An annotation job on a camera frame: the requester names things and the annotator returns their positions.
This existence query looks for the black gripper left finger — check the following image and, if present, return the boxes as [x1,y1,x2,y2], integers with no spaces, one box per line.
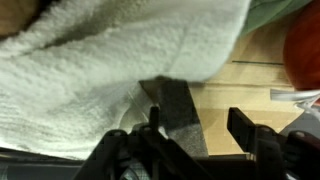
[71,105,214,180]

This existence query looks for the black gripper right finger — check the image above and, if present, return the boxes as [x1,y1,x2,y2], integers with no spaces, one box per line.
[227,107,320,180]

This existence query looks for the white terry towel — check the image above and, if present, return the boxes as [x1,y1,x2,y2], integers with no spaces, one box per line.
[0,0,252,160]

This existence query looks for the plush red rose green leaves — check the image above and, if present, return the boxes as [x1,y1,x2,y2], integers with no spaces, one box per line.
[241,0,320,118]

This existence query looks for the brown cardboard box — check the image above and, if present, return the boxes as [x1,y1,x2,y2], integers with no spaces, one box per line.
[186,9,306,156]

